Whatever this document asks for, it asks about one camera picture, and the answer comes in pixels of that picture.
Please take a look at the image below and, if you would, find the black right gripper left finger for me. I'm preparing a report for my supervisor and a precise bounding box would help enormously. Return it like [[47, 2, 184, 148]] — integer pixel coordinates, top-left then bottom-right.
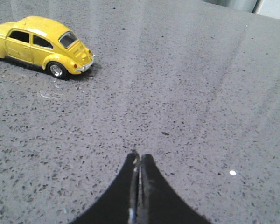
[[72, 153, 139, 224]]

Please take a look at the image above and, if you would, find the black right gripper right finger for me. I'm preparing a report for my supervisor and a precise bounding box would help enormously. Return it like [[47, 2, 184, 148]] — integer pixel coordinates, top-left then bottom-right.
[[141, 154, 210, 224]]

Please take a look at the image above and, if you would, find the yellow toy beetle car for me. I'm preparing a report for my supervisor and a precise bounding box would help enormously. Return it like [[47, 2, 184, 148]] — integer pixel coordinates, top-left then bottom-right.
[[0, 16, 94, 79]]

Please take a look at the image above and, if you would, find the white pleated curtain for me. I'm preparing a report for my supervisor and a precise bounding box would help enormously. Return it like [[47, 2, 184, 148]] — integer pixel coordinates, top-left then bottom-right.
[[204, 0, 280, 19]]

